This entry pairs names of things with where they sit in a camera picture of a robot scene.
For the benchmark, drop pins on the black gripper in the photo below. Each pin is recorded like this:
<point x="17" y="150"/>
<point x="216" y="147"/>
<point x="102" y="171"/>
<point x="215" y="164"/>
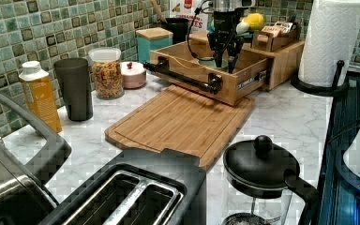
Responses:
<point x="224" y="37"/>

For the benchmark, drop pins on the light green cup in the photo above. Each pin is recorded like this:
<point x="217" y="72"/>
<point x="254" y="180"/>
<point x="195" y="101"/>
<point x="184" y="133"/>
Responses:
<point x="212" y="64"/>

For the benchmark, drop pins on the open wooden drawer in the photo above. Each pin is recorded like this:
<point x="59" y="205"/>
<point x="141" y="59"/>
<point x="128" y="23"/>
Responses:
<point x="176" y="65"/>

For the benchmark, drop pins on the wooden drawer cabinet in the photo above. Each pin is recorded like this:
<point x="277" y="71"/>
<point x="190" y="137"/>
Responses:
<point x="278" y="59"/>

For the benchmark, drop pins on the toy garlic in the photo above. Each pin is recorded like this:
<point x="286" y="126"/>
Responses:
<point x="242" y="28"/>

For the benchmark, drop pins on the toy lemon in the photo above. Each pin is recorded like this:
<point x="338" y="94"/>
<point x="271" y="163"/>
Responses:
<point x="255" y="21"/>

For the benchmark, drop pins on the wooden tea bag holder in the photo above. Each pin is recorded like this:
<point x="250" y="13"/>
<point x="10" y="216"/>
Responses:
<point x="274" y="37"/>

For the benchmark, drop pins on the black utensil holder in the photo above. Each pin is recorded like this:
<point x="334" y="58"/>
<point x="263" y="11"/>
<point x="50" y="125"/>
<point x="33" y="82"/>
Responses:
<point x="178" y="27"/>

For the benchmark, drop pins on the cereal box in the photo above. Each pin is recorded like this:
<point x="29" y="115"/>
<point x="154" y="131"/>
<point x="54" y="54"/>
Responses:
<point x="186" y="9"/>

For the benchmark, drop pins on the wooden spoon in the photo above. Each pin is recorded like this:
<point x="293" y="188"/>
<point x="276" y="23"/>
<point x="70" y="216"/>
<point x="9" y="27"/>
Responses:
<point x="158" y="10"/>

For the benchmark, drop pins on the teal canister wooden lid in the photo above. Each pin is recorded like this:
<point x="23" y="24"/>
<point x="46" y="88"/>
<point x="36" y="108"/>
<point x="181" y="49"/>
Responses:
<point x="152" y="39"/>

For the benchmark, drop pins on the bamboo cutting board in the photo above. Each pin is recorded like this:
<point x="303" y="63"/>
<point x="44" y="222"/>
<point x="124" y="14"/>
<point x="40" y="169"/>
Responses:
<point x="182" y="121"/>

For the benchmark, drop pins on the pink lidded sugar bowl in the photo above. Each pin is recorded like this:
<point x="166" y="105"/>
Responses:
<point x="134" y="74"/>

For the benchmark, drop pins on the paper towel roll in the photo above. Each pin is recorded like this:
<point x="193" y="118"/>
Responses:
<point x="331" y="35"/>

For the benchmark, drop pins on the clear cereal jar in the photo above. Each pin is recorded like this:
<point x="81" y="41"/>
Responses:
<point x="107" y="72"/>

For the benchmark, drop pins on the black french press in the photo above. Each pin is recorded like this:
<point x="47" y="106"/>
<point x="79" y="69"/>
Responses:
<point x="270" y="176"/>

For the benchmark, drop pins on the dark grey tumbler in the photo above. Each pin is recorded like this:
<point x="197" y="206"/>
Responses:
<point x="74" y="81"/>

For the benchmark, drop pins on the black two-slot toaster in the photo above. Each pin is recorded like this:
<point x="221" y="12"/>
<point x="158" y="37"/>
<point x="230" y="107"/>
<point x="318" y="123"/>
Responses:
<point x="138" y="187"/>

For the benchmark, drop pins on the orange juice bottle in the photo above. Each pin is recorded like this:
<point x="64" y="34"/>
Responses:
<point x="38" y="90"/>

